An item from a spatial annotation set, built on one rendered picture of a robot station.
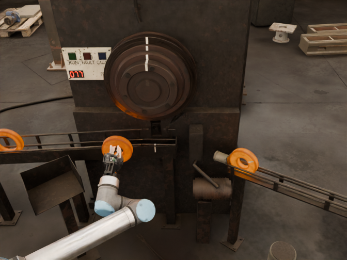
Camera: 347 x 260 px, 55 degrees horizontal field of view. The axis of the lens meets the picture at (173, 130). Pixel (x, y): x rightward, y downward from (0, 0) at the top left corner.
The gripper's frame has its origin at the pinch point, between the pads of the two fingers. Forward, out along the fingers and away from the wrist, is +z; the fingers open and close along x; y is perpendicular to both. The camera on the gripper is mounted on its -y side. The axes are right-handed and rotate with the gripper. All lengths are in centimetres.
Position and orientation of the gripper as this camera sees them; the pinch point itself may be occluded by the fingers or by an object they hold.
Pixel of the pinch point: (116, 146)
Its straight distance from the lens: 171.0
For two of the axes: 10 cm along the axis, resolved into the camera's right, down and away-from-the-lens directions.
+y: -0.3, -6.1, -7.9
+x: -10.0, -0.1, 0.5
